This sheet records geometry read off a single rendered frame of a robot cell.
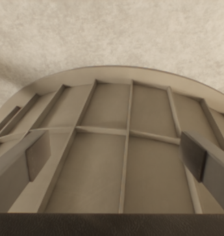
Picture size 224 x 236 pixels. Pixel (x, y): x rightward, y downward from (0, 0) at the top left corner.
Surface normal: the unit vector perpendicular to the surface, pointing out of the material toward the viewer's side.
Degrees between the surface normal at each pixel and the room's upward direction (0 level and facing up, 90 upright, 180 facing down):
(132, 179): 90
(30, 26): 0
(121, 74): 0
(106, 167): 90
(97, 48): 0
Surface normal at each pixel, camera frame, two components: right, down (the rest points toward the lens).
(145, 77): -0.13, 0.63
